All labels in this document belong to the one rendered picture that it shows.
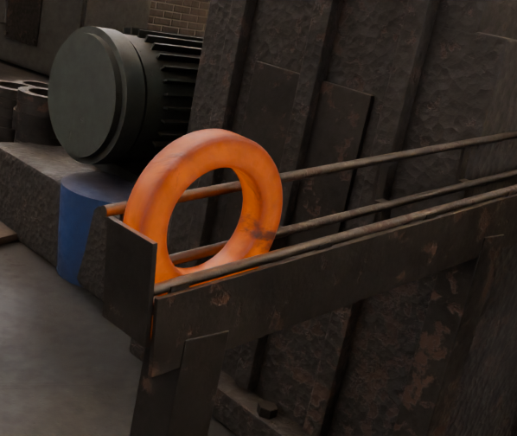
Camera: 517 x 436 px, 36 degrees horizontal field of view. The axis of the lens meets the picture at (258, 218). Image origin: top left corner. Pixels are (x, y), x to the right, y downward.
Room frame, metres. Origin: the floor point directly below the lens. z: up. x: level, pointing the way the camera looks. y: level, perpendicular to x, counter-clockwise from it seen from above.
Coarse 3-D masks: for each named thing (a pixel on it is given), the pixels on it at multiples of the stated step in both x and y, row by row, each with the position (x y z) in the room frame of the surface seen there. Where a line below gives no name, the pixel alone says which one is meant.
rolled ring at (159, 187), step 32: (160, 160) 0.72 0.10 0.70; (192, 160) 0.73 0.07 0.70; (224, 160) 0.75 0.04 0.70; (256, 160) 0.78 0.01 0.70; (160, 192) 0.70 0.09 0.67; (256, 192) 0.80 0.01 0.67; (128, 224) 0.71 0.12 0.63; (160, 224) 0.71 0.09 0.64; (256, 224) 0.80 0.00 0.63; (160, 256) 0.71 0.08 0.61; (224, 256) 0.80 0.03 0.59
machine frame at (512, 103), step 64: (256, 0) 1.63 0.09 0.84; (320, 0) 1.48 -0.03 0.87; (384, 0) 1.42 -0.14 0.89; (448, 0) 1.34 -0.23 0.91; (512, 0) 1.35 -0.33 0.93; (256, 64) 1.60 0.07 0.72; (320, 64) 1.47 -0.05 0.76; (384, 64) 1.40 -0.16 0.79; (448, 64) 1.32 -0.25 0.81; (512, 64) 1.28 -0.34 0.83; (192, 128) 1.72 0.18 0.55; (256, 128) 1.57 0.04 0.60; (320, 128) 1.46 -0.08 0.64; (384, 128) 1.34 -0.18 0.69; (448, 128) 1.30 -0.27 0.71; (512, 128) 1.32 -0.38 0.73; (320, 192) 1.44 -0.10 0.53; (384, 192) 1.33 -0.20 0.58; (512, 256) 1.43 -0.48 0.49; (320, 320) 1.40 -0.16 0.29; (384, 320) 1.31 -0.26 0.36; (512, 320) 1.50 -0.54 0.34; (256, 384) 1.48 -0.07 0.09; (320, 384) 1.34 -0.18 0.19; (384, 384) 1.29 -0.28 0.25; (512, 384) 1.57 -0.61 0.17
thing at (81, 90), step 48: (96, 48) 2.13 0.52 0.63; (144, 48) 2.19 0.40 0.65; (192, 48) 2.30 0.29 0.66; (48, 96) 2.26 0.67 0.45; (96, 96) 2.10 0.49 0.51; (144, 96) 2.09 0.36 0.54; (192, 96) 2.20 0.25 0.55; (0, 144) 2.38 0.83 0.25; (96, 144) 2.08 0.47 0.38; (144, 144) 2.15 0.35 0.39; (0, 192) 2.32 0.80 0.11; (48, 192) 2.14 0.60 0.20; (48, 240) 2.11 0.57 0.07; (96, 240) 1.96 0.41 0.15; (96, 288) 1.94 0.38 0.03
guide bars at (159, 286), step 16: (496, 192) 1.13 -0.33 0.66; (512, 192) 1.16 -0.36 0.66; (432, 208) 1.01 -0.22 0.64; (448, 208) 1.03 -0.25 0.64; (384, 224) 0.93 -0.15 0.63; (400, 224) 0.96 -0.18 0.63; (320, 240) 0.85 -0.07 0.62; (336, 240) 0.87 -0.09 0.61; (256, 256) 0.78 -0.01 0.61; (272, 256) 0.79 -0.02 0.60; (288, 256) 0.81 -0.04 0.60; (192, 272) 0.72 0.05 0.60; (208, 272) 0.73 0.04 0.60; (224, 272) 0.74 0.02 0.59; (160, 288) 0.69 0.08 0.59; (176, 288) 0.70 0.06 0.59
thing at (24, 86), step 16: (0, 80) 2.77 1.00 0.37; (16, 80) 3.03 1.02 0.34; (32, 80) 3.10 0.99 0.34; (0, 96) 2.64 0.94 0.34; (16, 96) 2.65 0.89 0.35; (32, 96) 2.46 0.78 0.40; (0, 112) 2.64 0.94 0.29; (16, 112) 2.48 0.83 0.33; (32, 112) 2.46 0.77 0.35; (48, 112) 2.47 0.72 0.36; (0, 128) 2.63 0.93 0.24; (16, 128) 2.49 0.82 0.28; (32, 128) 2.47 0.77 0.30; (48, 128) 2.48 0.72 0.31; (48, 144) 2.49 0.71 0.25
